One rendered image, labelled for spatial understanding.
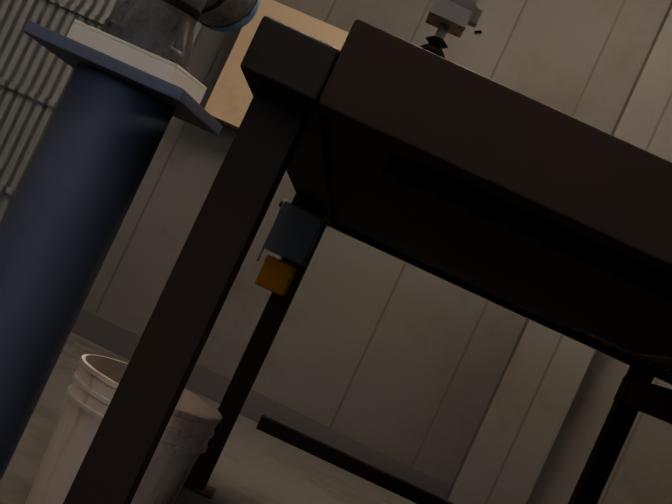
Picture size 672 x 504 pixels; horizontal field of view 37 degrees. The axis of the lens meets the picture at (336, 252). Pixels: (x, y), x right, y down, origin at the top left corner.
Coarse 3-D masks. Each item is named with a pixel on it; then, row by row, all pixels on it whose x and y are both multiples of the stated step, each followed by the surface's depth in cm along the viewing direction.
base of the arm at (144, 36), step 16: (128, 0) 161; (144, 0) 160; (160, 0) 159; (176, 0) 160; (112, 16) 162; (128, 16) 159; (144, 16) 159; (160, 16) 159; (176, 16) 161; (192, 16) 163; (112, 32) 159; (128, 32) 158; (144, 32) 158; (160, 32) 159; (176, 32) 161; (192, 32) 164; (144, 48) 158; (160, 48) 159; (176, 48) 162
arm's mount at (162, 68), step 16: (80, 32) 158; (96, 32) 158; (96, 48) 157; (112, 48) 157; (128, 48) 157; (144, 64) 156; (160, 64) 156; (176, 64) 156; (176, 80) 158; (192, 80) 165; (192, 96) 168
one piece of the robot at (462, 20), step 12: (444, 0) 161; (456, 0) 161; (468, 0) 161; (432, 12) 161; (444, 12) 161; (456, 12) 161; (468, 12) 161; (480, 12) 164; (432, 24) 168; (444, 24) 164; (456, 24) 161; (468, 24) 166; (444, 36) 165; (456, 36) 169
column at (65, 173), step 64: (128, 64) 152; (64, 128) 157; (128, 128) 158; (64, 192) 156; (128, 192) 162; (0, 256) 157; (64, 256) 157; (0, 320) 155; (64, 320) 160; (0, 384) 156; (0, 448) 159
